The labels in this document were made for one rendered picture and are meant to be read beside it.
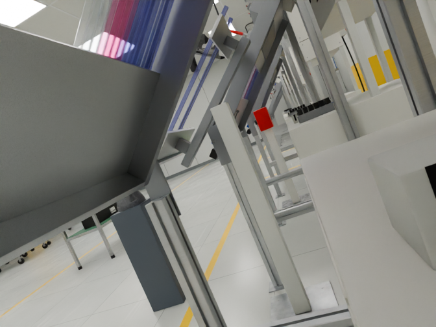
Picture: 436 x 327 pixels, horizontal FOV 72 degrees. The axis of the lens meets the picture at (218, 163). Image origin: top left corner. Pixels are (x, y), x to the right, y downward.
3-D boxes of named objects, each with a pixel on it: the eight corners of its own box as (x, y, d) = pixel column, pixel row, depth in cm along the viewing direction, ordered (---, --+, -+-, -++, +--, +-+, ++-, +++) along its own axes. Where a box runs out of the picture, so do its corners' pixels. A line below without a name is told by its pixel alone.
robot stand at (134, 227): (153, 312, 157) (109, 217, 153) (165, 292, 175) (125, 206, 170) (183, 303, 153) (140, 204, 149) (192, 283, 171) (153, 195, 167)
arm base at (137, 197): (113, 215, 154) (105, 196, 153) (126, 206, 168) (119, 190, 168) (139, 204, 151) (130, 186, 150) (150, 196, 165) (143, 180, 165)
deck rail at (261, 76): (242, 132, 196) (233, 128, 196) (242, 132, 198) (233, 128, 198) (289, 21, 179) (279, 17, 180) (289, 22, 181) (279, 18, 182)
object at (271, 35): (257, 56, 123) (246, 52, 124) (265, 74, 187) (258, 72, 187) (292, -29, 115) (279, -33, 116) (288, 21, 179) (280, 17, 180)
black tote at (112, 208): (97, 224, 318) (93, 215, 317) (84, 229, 322) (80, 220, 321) (124, 207, 373) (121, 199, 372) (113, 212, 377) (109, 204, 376)
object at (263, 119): (282, 212, 227) (242, 115, 221) (282, 202, 250) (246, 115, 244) (313, 202, 221) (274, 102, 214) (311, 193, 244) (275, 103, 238)
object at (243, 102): (218, 137, 132) (212, 135, 132) (239, 128, 196) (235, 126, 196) (235, 96, 128) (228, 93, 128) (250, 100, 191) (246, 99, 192)
